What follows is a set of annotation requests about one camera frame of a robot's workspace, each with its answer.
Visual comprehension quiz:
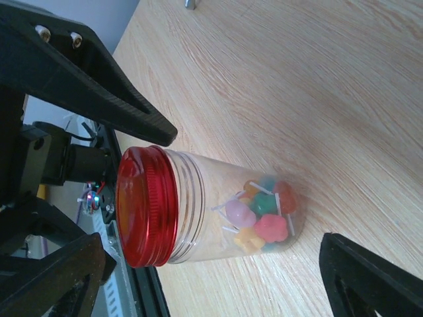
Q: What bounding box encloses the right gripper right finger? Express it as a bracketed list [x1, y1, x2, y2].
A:
[319, 232, 422, 316]

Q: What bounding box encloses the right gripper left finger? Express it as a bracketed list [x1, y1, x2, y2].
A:
[1, 233, 106, 316]

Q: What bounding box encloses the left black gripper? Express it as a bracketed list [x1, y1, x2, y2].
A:
[1, 1, 178, 285]

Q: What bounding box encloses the red round lid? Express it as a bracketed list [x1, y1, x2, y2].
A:
[116, 146, 179, 268]

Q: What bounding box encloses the clear plastic cup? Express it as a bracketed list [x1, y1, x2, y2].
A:
[166, 150, 307, 264]

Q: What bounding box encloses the metal scoop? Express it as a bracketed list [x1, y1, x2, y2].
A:
[184, 0, 196, 10]

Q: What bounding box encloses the white slotted cable duct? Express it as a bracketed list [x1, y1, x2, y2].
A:
[91, 214, 133, 316]

